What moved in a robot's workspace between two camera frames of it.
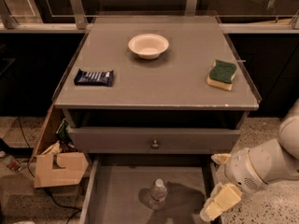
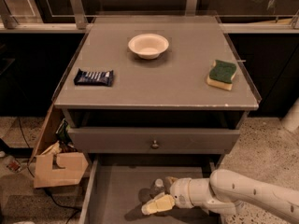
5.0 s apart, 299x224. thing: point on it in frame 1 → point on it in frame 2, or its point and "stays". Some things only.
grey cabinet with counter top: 155,91 stays
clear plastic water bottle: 158,196 stays
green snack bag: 63,133 stays
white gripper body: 239,168 → 180,190
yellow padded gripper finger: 220,158 → 167,183
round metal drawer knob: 155,145 stays
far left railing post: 7,19 stays
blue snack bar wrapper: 94,77 stays
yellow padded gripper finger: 223,196 → 160,203
